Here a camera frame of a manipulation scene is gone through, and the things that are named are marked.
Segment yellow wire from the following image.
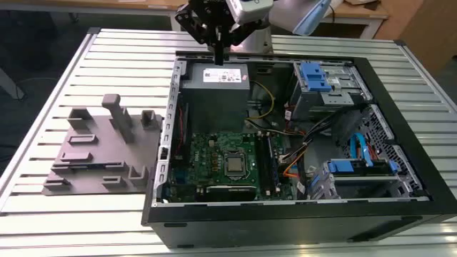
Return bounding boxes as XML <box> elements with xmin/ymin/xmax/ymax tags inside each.
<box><xmin>249</xmin><ymin>80</ymin><xmax>276</xmax><ymax>120</ymax></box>

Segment black grey wire bundle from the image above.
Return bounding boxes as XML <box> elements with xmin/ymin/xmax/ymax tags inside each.
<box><xmin>280</xmin><ymin>107</ymin><xmax>369</xmax><ymax>163</ymax></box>

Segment CPU socket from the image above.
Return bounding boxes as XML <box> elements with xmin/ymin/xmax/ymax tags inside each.
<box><xmin>221</xmin><ymin>150</ymin><xmax>252</xmax><ymax>181</ymax></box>

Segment brown wooden cabinet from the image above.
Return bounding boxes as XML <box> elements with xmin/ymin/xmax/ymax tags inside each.
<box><xmin>375</xmin><ymin>0</ymin><xmax>457</xmax><ymax>78</ymax></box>

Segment grey parts rack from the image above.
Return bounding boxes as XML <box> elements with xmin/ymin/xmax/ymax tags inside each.
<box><xmin>42</xmin><ymin>93</ymin><xmax>165</xmax><ymax>196</ymax></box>

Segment metal drive cage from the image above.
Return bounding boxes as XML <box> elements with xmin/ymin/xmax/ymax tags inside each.
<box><xmin>323</xmin><ymin>157</ymin><xmax>415</xmax><ymax>200</ymax></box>
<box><xmin>289</xmin><ymin>62</ymin><xmax>375</xmax><ymax>115</ymax></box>

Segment green white black wires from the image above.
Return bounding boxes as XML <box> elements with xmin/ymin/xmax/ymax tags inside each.
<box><xmin>244</xmin><ymin>118</ymin><xmax>287</xmax><ymax>134</ymax></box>

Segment green Dell motherboard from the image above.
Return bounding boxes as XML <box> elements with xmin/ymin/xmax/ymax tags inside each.
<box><xmin>167</xmin><ymin>131</ymin><xmax>300</xmax><ymax>203</ymax></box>

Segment black open PC case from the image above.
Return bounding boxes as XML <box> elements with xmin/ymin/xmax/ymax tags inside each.
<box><xmin>141</xmin><ymin>50</ymin><xmax>457</xmax><ymax>249</ymax></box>

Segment blue RAM stick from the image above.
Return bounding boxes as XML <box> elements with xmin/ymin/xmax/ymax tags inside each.
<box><xmin>267</xmin><ymin>135</ymin><xmax>281</xmax><ymax>191</ymax></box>

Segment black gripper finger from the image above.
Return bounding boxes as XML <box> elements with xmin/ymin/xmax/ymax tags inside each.
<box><xmin>175</xmin><ymin>4</ymin><xmax>220</xmax><ymax>66</ymax></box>
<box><xmin>217</xmin><ymin>22</ymin><xmax>253</xmax><ymax>66</ymax></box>

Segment grey power supply unit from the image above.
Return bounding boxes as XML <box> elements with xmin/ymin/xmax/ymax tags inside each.
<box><xmin>180</xmin><ymin>63</ymin><xmax>251</xmax><ymax>130</ymax></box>

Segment silver CPU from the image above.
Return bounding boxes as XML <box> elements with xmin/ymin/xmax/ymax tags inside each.
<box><xmin>227</xmin><ymin>157</ymin><xmax>248</xmax><ymax>172</ymax></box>

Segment orange red yellow wires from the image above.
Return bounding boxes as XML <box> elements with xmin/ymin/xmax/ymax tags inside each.
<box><xmin>283</xmin><ymin>160</ymin><xmax>305</xmax><ymax>178</ymax></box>

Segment wooden desk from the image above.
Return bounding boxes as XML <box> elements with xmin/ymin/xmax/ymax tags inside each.
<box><xmin>0</xmin><ymin>0</ymin><xmax>391</xmax><ymax>41</ymax></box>

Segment blue flat SATA cable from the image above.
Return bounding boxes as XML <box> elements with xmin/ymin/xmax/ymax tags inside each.
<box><xmin>289</xmin><ymin>133</ymin><xmax>375</xmax><ymax>194</ymax></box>

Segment black RAM slot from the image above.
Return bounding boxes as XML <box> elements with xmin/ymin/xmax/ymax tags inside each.
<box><xmin>263</xmin><ymin>135</ymin><xmax>276</xmax><ymax>192</ymax></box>
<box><xmin>253</xmin><ymin>133</ymin><xmax>265</xmax><ymax>194</ymax></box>
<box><xmin>257</xmin><ymin>133</ymin><xmax>272</xmax><ymax>194</ymax></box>

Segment blue disk carrier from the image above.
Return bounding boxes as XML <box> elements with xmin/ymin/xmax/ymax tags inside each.
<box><xmin>300</xmin><ymin>62</ymin><xmax>336</xmax><ymax>92</ymax></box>
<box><xmin>327</xmin><ymin>159</ymin><xmax>400</xmax><ymax>177</ymax></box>

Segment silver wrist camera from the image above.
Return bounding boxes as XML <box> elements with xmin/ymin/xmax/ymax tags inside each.
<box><xmin>225</xmin><ymin>0</ymin><xmax>275</xmax><ymax>26</ymax></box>

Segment black Nvidia graphics card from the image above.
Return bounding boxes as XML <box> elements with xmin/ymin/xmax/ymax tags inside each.
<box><xmin>205</xmin><ymin>184</ymin><xmax>259</xmax><ymax>202</ymax></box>

